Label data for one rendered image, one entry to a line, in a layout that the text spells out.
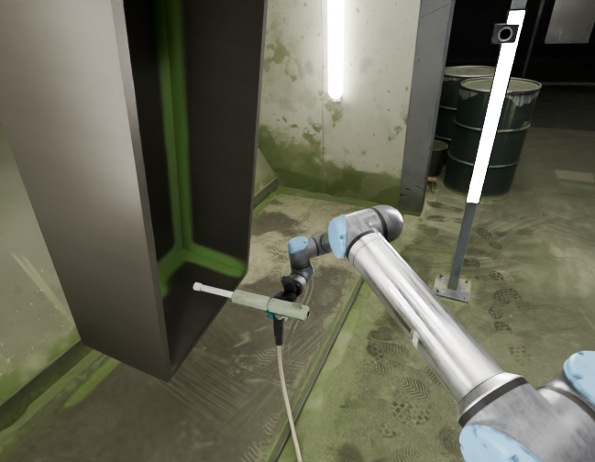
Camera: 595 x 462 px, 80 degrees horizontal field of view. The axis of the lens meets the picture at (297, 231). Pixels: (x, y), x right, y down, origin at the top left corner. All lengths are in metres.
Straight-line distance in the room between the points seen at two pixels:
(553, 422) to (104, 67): 0.95
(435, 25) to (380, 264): 1.97
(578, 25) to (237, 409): 7.02
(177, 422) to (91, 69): 1.40
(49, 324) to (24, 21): 1.50
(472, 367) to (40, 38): 0.98
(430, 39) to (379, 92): 0.44
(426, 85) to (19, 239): 2.49
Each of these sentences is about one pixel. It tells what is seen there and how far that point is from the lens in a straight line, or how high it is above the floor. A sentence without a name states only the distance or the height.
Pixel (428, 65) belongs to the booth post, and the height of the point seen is 1.12.
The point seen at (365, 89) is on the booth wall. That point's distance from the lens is 2.79.
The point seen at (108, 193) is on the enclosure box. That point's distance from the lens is 0.89.
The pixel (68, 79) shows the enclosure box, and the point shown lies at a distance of 0.82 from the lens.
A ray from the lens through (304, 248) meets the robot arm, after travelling 1.54.
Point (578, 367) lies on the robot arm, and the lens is 0.86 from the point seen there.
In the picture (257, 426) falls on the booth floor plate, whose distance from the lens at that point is 1.68.
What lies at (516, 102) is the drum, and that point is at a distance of 3.22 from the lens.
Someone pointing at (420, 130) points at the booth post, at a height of 0.69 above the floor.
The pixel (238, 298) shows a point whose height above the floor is 0.56.
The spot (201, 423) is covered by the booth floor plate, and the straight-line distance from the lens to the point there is 1.74.
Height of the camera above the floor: 1.50
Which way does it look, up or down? 32 degrees down
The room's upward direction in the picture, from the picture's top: 4 degrees counter-clockwise
